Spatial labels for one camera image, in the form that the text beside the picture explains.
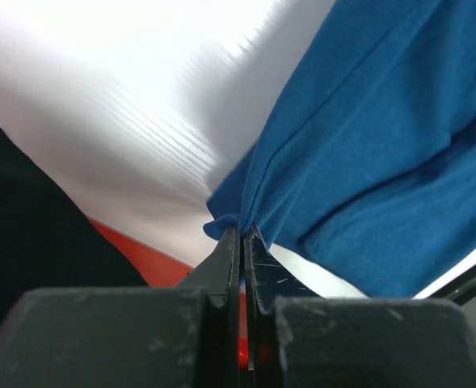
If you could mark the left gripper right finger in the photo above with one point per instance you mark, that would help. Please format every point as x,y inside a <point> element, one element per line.
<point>299,339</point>

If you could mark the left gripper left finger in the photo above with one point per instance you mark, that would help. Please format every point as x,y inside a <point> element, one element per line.
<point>185,336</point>

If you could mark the black t shirt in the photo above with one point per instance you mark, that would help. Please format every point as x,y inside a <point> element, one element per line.
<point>45,240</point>

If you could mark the dark blue t shirt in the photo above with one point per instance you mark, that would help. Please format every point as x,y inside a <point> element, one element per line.
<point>367,164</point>

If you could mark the red plastic tray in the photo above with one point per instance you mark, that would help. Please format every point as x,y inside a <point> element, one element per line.
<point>159,270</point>

